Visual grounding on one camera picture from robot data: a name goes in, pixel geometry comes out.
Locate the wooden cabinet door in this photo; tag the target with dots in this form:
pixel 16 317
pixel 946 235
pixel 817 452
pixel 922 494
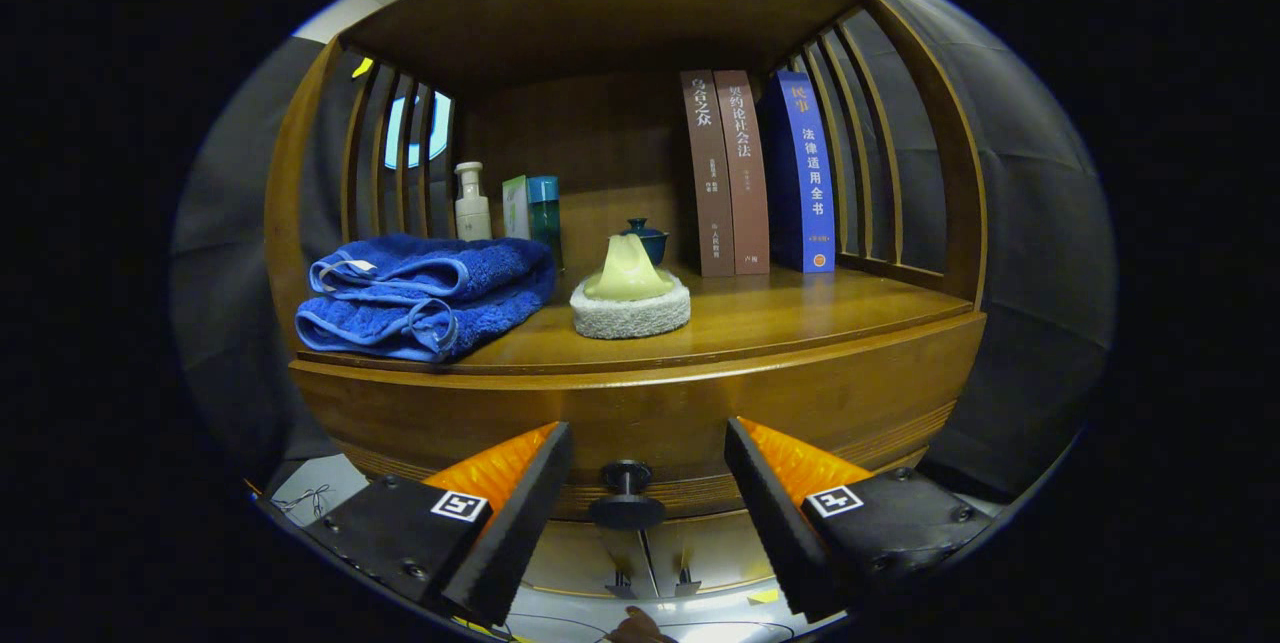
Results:
pixel 720 553
pixel 580 558

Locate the dark blue lidded teacup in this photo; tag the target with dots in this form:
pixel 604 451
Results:
pixel 654 241

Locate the white and green box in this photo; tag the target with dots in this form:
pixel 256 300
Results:
pixel 515 208

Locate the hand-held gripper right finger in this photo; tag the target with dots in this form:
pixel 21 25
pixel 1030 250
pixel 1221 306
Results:
pixel 775 523

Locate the wooden cabinet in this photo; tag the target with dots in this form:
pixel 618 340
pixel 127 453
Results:
pixel 600 143

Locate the wooden countertop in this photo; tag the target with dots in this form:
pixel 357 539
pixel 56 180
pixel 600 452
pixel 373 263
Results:
pixel 780 308

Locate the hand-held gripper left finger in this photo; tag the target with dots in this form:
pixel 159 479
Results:
pixel 520 523

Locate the dark brown book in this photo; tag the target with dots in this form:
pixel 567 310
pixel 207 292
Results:
pixel 708 173

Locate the blue book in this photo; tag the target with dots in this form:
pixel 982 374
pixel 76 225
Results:
pixel 805 173

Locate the yellow tape piece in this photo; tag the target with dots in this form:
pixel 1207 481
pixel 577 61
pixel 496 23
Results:
pixel 762 596

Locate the reddish brown book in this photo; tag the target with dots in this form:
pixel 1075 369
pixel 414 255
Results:
pixel 745 173

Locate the folded blue towel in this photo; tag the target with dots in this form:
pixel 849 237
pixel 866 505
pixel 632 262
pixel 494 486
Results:
pixel 420 293

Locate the white pump bottle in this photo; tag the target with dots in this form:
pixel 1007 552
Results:
pixel 472 213

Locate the wooden drawer with black knob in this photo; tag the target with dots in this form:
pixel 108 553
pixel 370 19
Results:
pixel 650 403

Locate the teal bottle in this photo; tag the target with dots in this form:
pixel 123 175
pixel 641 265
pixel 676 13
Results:
pixel 545 213

